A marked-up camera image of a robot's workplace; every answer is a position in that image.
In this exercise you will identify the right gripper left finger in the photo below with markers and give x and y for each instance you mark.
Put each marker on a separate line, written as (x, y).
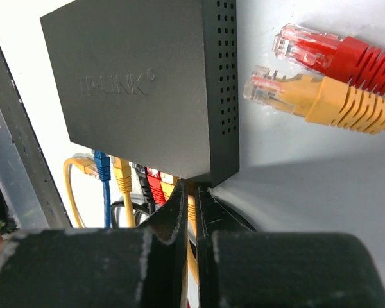
(145, 266)

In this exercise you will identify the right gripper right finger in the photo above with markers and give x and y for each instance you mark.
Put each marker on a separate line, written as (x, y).
(241, 267)

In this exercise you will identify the yellow ethernet cable pulled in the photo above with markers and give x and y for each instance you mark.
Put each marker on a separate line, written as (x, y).
(308, 153)

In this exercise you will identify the black network switch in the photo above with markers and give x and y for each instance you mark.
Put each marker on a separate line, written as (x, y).
(153, 82)

